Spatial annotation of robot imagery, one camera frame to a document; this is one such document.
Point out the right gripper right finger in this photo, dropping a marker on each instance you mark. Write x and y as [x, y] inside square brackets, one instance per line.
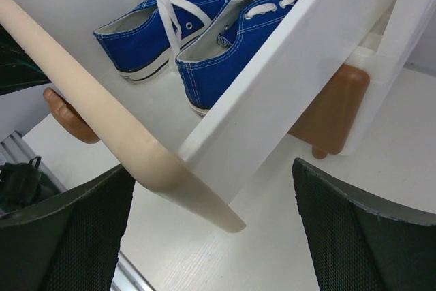
[360, 241]

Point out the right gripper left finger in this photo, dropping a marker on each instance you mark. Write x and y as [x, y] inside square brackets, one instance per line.
[70, 241]

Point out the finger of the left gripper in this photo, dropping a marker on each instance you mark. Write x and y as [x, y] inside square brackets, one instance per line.
[18, 70]

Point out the bear knob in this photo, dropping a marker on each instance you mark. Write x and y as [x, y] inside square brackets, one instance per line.
[66, 115]

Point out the blue sneaker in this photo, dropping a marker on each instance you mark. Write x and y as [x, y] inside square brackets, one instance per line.
[142, 42]
[210, 64]

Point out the beige drawer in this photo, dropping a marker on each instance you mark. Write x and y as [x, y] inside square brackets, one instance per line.
[199, 164]

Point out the brown drawer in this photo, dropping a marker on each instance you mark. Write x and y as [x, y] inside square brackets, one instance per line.
[327, 121]

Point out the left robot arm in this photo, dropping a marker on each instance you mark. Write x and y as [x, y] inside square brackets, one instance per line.
[21, 184]

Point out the right cabinet foot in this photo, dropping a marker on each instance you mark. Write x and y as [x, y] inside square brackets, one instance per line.
[318, 153]

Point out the white cabinet frame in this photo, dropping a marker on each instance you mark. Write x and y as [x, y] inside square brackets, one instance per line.
[382, 55]

